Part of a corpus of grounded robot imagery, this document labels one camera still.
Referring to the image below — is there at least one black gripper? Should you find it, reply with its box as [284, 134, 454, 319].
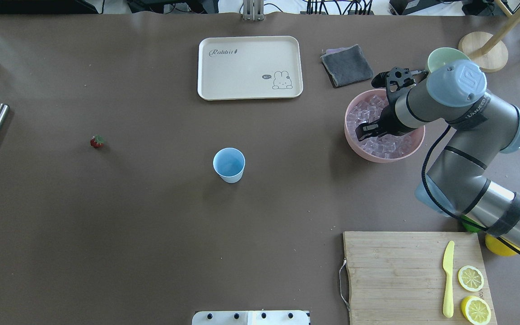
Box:
[355, 67, 427, 141]

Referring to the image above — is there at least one red strawberry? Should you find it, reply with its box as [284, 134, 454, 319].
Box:
[89, 135, 105, 149]

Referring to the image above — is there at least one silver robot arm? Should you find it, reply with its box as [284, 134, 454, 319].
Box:
[355, 59, 520, 248]

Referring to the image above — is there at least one pink bowl of ice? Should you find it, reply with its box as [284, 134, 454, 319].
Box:
[344, 88, 425, 163]

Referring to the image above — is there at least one blue plastic cup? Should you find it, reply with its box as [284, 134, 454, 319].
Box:
[213, 148, 246, 184]

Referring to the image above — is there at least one grey folded cloth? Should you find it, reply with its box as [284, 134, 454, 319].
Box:
[320, 44, 374, 87]

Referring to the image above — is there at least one green bowl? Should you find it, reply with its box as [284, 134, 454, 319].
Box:
[426, 47, 470, 73]

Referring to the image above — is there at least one cream rabbit tray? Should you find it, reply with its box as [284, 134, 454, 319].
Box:
[197, 36, 303, 101]

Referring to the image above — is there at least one green lime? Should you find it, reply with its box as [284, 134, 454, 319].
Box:
[460, 215, 486, 233]

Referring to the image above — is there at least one wooden mug tree stand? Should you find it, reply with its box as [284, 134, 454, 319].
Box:
[458, 0, 520, 73]

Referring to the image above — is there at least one wooden cutting board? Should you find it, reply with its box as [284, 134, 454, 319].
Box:
[343, 231, 487, 325]

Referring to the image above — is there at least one yellow lemon near board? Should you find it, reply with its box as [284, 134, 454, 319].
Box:
[485, 234, 520, 257]

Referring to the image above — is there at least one yellow plastic knife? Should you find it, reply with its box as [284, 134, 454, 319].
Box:
[442, 241, 455, 318]

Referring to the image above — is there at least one lemon half slice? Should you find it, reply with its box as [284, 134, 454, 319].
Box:
[460, 296, 492, 325]

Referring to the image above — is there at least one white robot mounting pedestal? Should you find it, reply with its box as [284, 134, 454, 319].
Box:
[191, 309, 311, 325]

